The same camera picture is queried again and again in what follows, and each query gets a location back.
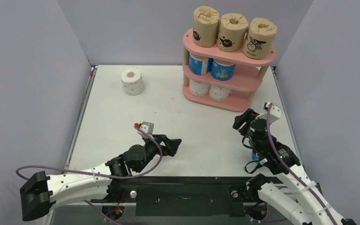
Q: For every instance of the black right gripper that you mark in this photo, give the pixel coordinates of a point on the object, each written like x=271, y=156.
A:
x=246, y=119

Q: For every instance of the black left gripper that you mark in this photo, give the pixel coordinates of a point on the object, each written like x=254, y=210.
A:
x=171, y=144

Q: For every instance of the white floral roll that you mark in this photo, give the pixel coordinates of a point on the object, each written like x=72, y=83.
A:
x=199, y=89
x=219, y=93
x=132, y=81

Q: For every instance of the blue roll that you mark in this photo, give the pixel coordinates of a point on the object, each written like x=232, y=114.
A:
x=199, y=65
x=222, y=70
x=254, y=157

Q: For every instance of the brown paper roll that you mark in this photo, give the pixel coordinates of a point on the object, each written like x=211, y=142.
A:
x=231, y=32

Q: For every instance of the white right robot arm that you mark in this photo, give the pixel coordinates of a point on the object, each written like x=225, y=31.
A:
x=307, y=206

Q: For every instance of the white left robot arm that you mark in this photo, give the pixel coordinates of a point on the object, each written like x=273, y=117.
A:
x=41, y=193

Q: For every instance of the pink three-tier wooden shelf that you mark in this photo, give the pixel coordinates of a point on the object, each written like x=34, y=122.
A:
x=247, y=78

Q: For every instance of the brown wrapped roll on shelf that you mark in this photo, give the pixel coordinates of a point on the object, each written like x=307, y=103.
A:
x=205, y=26

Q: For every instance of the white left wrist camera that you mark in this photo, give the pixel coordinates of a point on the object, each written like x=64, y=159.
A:
x=144, y=128

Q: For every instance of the aluminium frame rail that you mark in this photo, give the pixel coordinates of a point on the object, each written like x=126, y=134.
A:
x=74, y=211

